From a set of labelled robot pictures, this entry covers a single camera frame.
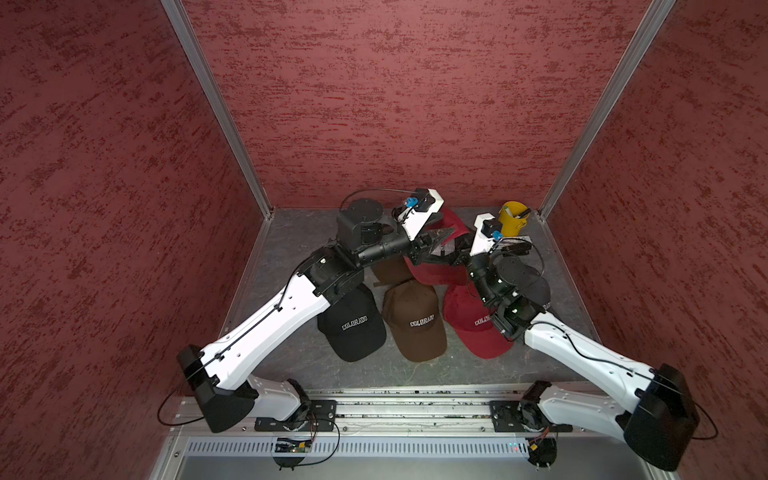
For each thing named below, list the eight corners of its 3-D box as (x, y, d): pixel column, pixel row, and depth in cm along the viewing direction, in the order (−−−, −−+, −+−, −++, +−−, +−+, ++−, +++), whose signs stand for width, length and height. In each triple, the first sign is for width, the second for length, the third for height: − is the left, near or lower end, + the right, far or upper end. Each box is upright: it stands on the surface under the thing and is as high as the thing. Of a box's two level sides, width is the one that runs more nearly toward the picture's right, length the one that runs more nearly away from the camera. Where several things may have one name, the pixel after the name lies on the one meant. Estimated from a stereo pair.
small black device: (505, 258, 109) (507, 253, 107) (500, 249, 111) (502, 245, 109) (531, 253, 110) (534, 248, 108) (526, 245, 113) (528, 240, 110)
